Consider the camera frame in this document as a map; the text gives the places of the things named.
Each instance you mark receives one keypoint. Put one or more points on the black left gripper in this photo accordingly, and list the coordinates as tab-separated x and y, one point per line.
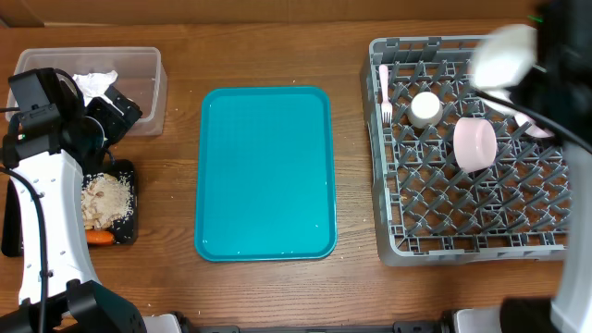
117	122

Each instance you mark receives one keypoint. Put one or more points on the white tissue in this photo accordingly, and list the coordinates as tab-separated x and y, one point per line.
94	84

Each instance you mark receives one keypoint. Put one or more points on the orange carrot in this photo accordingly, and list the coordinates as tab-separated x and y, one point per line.
99	237

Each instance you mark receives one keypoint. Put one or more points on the white plastic fork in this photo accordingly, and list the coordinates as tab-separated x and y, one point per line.
386	106

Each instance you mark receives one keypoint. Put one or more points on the white plastic cup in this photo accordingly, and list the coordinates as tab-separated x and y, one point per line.
425	110

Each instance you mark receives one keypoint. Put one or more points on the pink bowl with cereal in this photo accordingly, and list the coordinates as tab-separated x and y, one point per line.
474	144

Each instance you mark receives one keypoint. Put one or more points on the white bowl with crumbs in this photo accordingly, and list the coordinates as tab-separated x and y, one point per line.
504	57

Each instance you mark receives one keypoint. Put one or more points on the white round plate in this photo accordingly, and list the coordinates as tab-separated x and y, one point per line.
533	130

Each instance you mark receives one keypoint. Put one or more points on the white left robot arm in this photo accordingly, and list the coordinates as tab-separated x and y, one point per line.
58	274

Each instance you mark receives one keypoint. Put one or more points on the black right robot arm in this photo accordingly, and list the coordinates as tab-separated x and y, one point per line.
555	91

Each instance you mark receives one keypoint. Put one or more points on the grey dishwasher rack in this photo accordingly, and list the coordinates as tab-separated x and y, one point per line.
427	210

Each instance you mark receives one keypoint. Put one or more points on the spilled rice and peanuts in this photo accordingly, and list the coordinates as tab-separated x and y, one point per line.
105	199

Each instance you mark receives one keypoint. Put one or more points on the clear plastic bin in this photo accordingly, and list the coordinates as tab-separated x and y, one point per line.
141	76

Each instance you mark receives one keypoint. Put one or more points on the black tray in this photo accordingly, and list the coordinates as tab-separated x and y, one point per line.
124	230

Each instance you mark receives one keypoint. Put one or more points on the teal serving tray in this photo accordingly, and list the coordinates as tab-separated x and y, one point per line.
266	177

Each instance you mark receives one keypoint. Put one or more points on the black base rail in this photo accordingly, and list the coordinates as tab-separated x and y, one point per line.
397	327

